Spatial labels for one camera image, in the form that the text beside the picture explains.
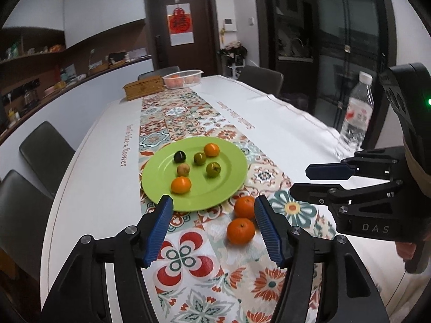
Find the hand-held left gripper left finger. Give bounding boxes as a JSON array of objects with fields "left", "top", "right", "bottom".
[{"left": 40, "top": 194, "right": 174, "bottom": 323}]

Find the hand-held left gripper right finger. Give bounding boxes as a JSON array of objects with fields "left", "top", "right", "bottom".
[{"left": 254, "top": 195, "right": 391, "bottom": 323}]

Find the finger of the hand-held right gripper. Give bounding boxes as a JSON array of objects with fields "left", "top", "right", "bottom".
[
  {"left": 290, "top": 180, "right": 403, "bottom": 215},
  {"left": 306, "top": 147, "right": 406, "bottom": 180}
]

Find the green plate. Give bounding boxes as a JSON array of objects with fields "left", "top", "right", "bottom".
[{"left": 141, "top": 136, "right": 249, "bottom": 212}]

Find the person's right hand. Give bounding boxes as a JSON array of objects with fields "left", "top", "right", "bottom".
[{"left": 395, "top": 241, "right": 419, "bottom": 262}]

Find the clear plastic water bottle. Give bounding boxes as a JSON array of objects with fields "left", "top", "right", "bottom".
[{"left": 337, "top": 72, "right": 375, "bottom": 157}]

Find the floral patterned white tablecloth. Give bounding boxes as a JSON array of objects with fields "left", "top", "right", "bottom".
[{"left": 40, "top": 74, "right": 431, "bottom": 323}]

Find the grey chair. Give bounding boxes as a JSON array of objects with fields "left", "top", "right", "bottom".
[
  {"left": 240, "top": 65, "right": 284, "bottom": 95},
  {"left": 138, "top": 66, "right": 180, "bottom": 81},
  {"left": 0, "top": 170, "right": 54, "bottom": 273},
  {"left": 19, "top": 121, "right": 76, "bottom": 197}
]

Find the glass sliding door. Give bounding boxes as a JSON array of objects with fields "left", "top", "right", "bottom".
[{"left": 256, "top": 0, "right": 393, "bottom": 142}]

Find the wooden box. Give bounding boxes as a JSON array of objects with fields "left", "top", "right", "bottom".
[{"left": 122, "top": 76, "right": 165, "bottom": 101}]

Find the rack with bags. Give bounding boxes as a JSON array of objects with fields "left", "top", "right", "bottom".
[{"left": 219, "top": 42, "right": 248, "bottom": 78}]

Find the clear plastic container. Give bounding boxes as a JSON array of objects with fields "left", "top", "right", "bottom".
[{"left": 162, "top": 69, "right": 204, "bottom": 89}]

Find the white curved counter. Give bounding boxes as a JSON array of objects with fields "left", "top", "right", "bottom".
[{"left": 0, "top": 55, "right": 154, "bottom": 162}]

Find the dark wooden door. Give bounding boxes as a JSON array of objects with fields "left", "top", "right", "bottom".
[{"left": 144, "top": 0, "right": 221, "bottom": 76}]

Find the red and white door poster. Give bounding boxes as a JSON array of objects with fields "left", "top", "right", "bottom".
[{"left": 166, "top": 3, "right": 195, "bottom": 47}]

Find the wooden wall shelf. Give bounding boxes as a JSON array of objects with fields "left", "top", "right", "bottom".
[{"left": 0, "top": 27, "right": 66, "bottom": 75}]

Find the white wall cabinet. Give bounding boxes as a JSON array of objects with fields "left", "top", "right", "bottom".
[{"left": 2, "top": 0, "right": 147, "bottom": 49}]

